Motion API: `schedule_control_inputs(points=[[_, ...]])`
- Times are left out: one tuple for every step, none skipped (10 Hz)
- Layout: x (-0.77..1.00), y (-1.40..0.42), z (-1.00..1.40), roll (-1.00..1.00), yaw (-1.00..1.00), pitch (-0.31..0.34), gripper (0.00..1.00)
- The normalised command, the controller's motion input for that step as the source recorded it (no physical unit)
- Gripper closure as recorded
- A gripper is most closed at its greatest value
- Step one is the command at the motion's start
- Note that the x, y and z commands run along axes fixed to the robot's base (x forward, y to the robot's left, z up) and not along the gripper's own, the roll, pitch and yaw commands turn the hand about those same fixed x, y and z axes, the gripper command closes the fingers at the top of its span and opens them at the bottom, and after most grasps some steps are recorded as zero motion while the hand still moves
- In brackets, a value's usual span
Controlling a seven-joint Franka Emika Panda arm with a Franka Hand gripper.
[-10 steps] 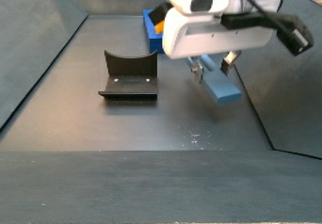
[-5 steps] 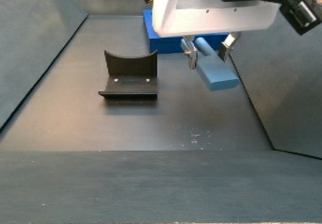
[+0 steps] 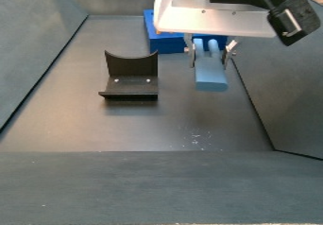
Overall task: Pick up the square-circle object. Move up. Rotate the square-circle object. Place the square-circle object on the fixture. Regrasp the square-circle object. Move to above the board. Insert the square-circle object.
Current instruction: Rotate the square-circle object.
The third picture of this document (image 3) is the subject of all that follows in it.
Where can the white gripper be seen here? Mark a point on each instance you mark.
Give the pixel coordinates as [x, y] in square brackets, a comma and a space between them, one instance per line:
[201, 17]

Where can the light blue square-circle object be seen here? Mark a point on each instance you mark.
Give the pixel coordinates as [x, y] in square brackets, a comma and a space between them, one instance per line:
[209, 76]

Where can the black curved fixture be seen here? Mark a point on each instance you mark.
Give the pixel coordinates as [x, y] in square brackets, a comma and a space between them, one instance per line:
[132, 77]

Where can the blue shape-sorter base block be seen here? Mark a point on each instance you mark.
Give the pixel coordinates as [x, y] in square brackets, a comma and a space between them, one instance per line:
[168, 43]

